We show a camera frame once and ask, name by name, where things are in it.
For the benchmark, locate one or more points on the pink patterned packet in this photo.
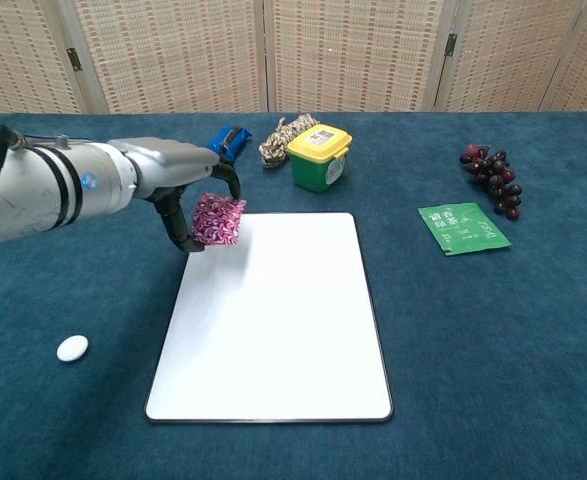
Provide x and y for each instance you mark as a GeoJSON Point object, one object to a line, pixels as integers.
{"type": "Point", "coordinates": [218, 220]}

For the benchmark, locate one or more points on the black screen hinge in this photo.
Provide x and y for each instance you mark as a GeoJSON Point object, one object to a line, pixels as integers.
{"type": "Point", "coordinates": [74, 59]}
{"type": "Point", "coordinates": [452, 44]}

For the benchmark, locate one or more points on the white rectangular board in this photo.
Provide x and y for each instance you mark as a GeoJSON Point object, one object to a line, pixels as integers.
{"type": "Point", "coordinates": [273, 330]}

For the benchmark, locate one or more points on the blue wrapped pack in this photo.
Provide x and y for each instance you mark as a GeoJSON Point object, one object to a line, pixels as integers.
{"type": "Point", "coordinates": [228, 140]}

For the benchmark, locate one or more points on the woven folding screen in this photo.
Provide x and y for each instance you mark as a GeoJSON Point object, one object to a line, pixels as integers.
{"type": "Point", "coordinates": [173, 55]}

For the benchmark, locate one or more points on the blue felt table cover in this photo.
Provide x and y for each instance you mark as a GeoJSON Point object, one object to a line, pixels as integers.
{"type": "Point", "coordinates": [473, 350]}

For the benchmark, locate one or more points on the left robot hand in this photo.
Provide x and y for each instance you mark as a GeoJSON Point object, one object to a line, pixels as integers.
{"type": "Point", "coordinates": [173, 162]}

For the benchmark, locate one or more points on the green tea packet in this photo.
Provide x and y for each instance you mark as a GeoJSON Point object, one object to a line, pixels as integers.
{"type": "Point", "coordinates": [463, 229]}

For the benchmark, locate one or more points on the green container with yellow lid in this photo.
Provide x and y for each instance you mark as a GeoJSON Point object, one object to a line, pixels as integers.
{"type": "Point", "coordinates": [315, 160]}

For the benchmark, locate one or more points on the dark red grape bunch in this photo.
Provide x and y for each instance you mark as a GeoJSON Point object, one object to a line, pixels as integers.
{"type": "Point", "coordinates": [495, 180]}

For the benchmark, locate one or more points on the white round pebble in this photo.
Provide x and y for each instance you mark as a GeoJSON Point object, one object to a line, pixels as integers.
{"type": "Point", "coordinates": [72, 348]}

